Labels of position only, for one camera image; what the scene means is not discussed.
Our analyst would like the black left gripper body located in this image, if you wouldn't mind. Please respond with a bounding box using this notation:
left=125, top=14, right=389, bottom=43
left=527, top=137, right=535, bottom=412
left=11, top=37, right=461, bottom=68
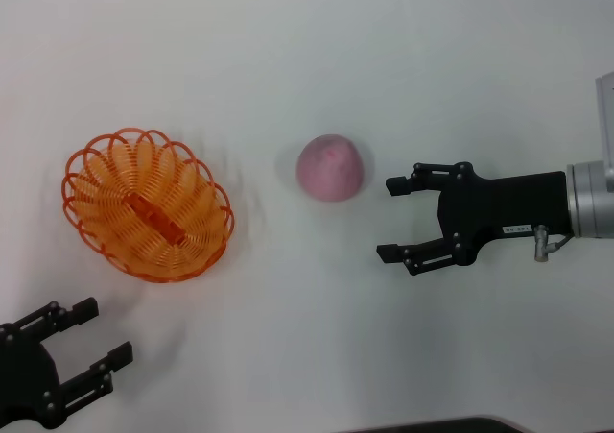
left=0, top=322, right=64, bottom=430

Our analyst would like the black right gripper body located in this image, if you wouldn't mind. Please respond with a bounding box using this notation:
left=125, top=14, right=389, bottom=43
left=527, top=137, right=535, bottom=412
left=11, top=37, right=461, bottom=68
left=438, top=162, right=570, bottom=267

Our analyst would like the pink peach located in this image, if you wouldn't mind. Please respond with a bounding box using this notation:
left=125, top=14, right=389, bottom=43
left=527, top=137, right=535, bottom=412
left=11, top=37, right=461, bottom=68
left=295, top=133, right=366, bottom=204

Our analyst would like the orange plastic wire basket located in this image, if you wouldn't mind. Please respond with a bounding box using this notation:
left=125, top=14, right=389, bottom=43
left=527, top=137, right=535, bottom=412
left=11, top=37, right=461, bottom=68
left=60, top=126, right=236, bottom=285

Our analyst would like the dark curved edge object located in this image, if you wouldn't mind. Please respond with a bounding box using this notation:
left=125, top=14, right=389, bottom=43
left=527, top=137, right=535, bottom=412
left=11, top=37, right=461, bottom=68
left=333, top=416, right=531, bottom=433

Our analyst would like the silver cable plug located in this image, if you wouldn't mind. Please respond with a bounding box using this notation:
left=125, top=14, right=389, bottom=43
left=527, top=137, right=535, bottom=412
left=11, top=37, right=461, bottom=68
left=532, top=223, right=575, bottom=264

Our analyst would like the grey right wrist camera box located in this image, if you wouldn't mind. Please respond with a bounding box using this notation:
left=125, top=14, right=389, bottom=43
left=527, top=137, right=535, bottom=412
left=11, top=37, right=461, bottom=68
left=594, top=71, right=614, bottom=165

